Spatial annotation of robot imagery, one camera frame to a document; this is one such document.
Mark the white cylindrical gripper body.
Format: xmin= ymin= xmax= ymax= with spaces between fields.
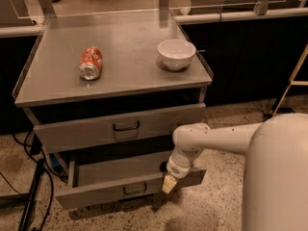
xmin=167 ymin=147 xmax=201 ymax=179

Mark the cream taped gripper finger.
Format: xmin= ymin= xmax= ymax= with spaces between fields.
xmin=162 ymin=173 xmax=178 ymax=194

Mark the grey drawer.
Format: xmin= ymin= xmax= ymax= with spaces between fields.
xmin=55 ymin=149 xmax=208 ymax=211
xmin=35 ymin=103 xmax=205 ymax=153

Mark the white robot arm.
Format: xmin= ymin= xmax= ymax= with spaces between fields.
xmin=162 ymin=113 xmax=308 ymax=231

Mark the grey metal drawer cabinet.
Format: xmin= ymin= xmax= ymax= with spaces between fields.
xmin=12 ymin=9 xmax=215 ymax=161

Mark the grey top drawer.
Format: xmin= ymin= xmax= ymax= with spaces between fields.
xmin=35 ymin=103 xmax=205 ymax=153

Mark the white ceramic bowl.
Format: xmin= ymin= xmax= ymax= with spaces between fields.
xmin=158 ymin=39 xmax=196 ymax=70

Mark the crushed orange soda can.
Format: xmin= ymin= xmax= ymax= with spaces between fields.
xmin=79 ymin=46 xmax=103 ymax=81

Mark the black floor bar stand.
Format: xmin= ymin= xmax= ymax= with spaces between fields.
xmin=18 ymin=159 xmax=44 ymax=231

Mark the yellow wheeled cart frame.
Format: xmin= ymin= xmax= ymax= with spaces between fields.
xmin=264 ymin=43 xmax=308 ymax=119

